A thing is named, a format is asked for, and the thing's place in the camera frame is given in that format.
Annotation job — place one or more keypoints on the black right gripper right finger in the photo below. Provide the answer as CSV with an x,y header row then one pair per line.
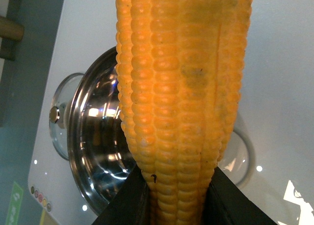
x,y
225,204

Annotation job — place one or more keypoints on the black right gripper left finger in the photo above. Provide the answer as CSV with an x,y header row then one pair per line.
x,y
131,205

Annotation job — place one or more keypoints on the steel and glass pot lid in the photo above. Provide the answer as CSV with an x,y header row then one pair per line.
x,y
60,111

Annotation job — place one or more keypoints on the yellow corn cob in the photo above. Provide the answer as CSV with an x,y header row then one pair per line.
x,y
179,66

